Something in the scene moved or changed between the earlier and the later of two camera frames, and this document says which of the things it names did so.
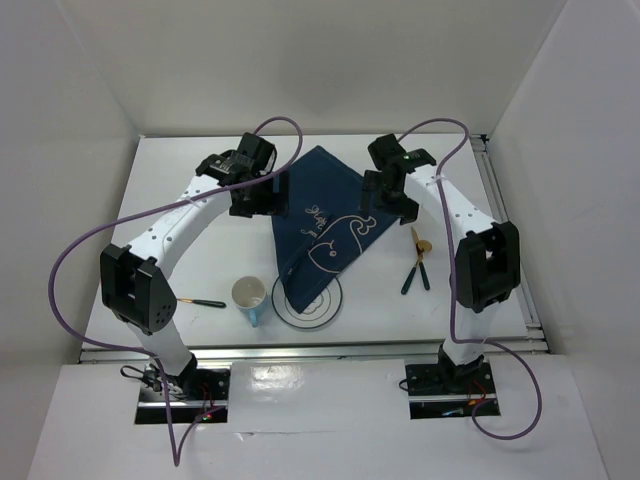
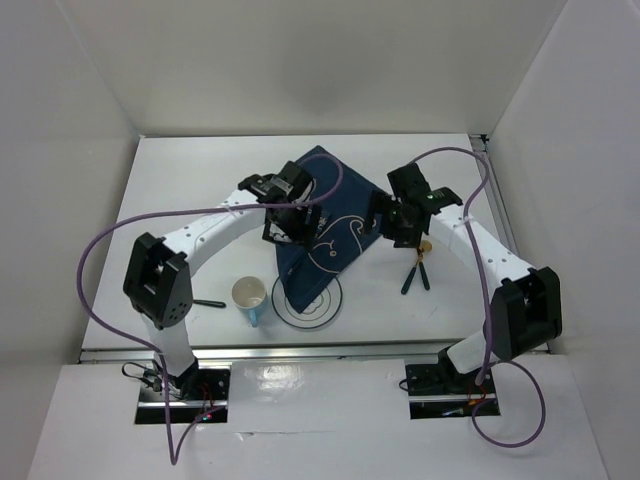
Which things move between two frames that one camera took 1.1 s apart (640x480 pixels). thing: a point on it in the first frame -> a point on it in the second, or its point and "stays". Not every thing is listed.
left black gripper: (274, 202) -> (271, 232)
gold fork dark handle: (210, 303) stays
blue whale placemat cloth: (325, 229) stays
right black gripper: (407, 209) -> (410, 238)
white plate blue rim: (323, 310) stays
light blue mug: (249, 292) stays
